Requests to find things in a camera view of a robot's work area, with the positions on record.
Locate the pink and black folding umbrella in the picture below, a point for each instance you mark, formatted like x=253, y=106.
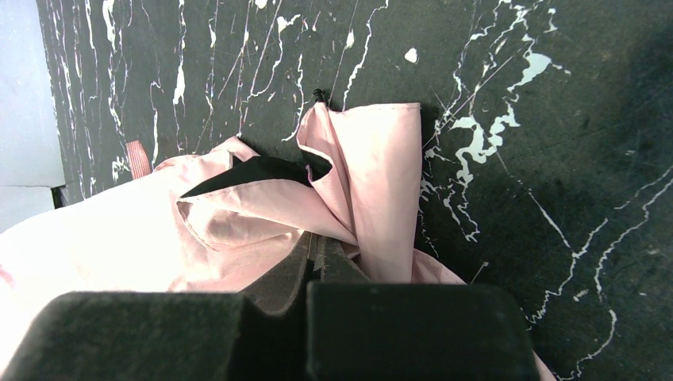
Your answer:
x=217, y=222

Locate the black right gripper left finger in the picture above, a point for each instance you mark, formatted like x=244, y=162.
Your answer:
x=255, y=334

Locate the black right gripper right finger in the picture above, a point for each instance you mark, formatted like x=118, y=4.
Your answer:
x=360, y=330

